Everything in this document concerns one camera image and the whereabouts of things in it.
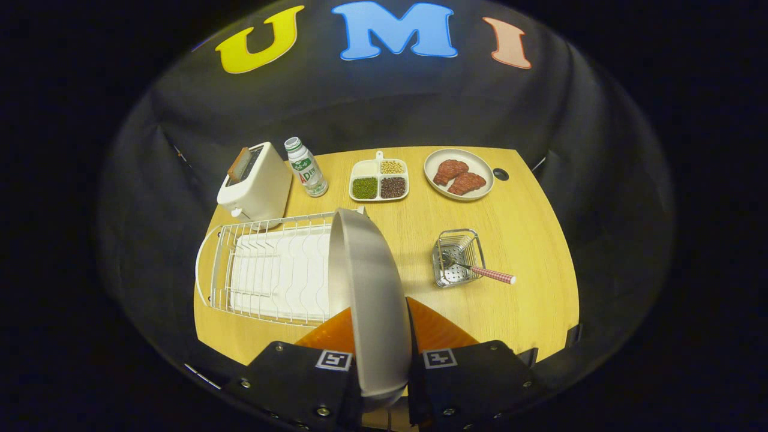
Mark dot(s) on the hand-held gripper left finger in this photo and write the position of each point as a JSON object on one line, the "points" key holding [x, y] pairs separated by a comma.
{"points": [[300, 384]]}

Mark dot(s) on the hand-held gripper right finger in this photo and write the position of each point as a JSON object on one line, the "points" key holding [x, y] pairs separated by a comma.
{"points": [[468, 384]]}

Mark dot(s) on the beige round plate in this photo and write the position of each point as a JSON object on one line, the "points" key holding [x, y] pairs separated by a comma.
{"points": [[372, 300]]}

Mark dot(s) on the white plate with meat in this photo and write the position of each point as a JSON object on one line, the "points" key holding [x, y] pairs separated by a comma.
{"points": [[478, 162]]}

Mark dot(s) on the white drip tray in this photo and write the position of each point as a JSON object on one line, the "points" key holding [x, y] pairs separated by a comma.
{"points": [[270, 282]]}

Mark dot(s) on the red meat piece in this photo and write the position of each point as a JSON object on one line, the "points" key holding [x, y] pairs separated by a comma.
{"points": [[450, 171], [468, 183]]}

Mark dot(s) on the white toaster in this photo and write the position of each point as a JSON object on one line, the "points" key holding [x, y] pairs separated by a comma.
{"points": [[258, 186]]}

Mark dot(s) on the white green drink bottle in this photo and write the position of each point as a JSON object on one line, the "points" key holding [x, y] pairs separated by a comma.
{"points": [[306, 171]]}

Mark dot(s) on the white divided bean tray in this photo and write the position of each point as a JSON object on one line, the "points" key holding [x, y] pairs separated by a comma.
{"points": [[366, 170]]}

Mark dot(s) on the toast slice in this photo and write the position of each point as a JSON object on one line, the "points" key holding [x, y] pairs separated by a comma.
{"points": [[239, 165]]}

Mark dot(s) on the black backdrop cloth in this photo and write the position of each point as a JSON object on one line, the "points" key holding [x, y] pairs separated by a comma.
{"points": [[540, 108]]}

